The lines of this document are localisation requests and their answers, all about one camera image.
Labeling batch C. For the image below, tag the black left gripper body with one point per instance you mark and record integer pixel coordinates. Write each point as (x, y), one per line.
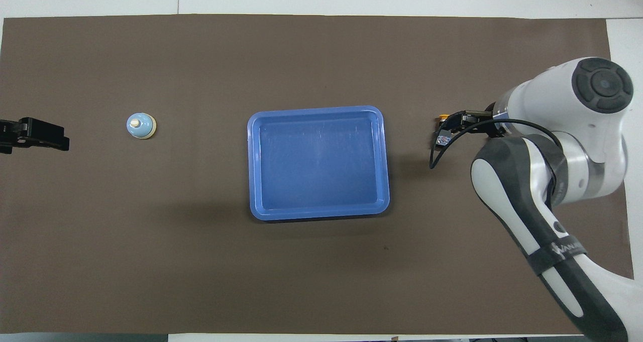
(30, 133)

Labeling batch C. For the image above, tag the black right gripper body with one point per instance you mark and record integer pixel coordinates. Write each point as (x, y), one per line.
(485, 125)

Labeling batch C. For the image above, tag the yellow push button switch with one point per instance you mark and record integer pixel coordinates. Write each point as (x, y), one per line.
(443, 140)

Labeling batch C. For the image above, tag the light blue desk bell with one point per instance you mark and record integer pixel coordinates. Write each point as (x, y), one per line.
(139, 126)

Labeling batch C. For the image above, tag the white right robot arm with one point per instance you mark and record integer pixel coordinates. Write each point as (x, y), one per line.
(542, 101)

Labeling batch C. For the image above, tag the blue plastic tray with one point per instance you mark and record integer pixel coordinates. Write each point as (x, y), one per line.
(316, 166)

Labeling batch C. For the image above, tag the brown table mat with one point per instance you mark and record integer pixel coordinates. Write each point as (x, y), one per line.
(201, 271)

